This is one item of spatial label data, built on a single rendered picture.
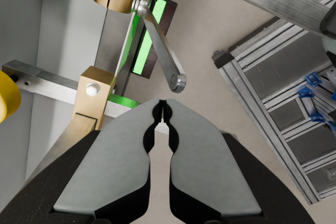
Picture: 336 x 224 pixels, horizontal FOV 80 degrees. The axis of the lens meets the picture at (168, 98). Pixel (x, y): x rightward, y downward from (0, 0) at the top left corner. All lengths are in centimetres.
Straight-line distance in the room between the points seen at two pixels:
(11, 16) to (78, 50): 15
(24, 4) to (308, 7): 49
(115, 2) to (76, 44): 32
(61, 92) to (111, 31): 16
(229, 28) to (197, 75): 31
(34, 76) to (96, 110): 11
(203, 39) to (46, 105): 83
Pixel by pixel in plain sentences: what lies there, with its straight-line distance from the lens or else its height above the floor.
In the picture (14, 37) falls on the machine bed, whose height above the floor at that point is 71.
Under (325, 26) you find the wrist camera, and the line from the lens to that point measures 23.
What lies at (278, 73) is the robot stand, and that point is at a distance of 112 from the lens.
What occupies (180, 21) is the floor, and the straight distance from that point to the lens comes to 114.
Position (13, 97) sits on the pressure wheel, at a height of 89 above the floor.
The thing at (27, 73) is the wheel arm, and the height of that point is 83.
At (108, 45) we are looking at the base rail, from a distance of 46.
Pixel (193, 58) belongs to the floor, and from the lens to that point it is 119.
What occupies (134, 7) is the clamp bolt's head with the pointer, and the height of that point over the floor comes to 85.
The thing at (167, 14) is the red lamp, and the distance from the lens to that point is 43.
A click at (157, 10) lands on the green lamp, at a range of 43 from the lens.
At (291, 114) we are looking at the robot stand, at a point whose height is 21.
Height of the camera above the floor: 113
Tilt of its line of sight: 62 degrees down
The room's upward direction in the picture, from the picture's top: 180 degrees clockwise
